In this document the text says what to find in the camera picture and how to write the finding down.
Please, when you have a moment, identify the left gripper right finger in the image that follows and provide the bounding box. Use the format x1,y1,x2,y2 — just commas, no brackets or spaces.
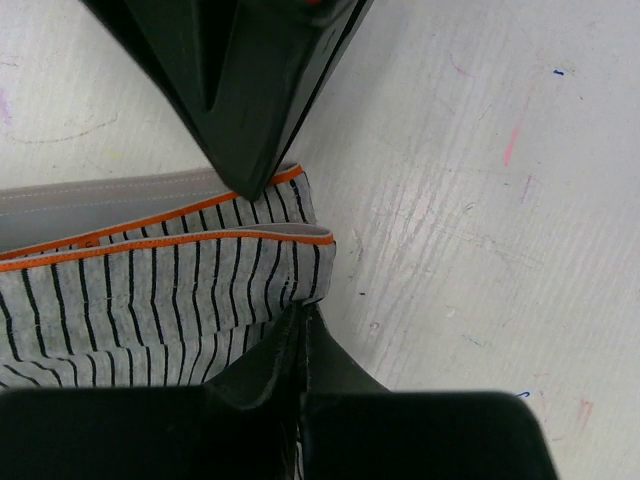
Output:
299,306,558,479

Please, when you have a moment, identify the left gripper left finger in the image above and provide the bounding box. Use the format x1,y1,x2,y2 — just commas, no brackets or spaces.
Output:
1,304,300,479

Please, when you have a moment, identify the grey striped underwear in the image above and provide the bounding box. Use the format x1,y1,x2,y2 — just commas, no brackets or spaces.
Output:
1,165,335,389

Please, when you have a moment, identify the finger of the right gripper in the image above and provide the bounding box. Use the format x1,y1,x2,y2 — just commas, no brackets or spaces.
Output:
85,0,371,200

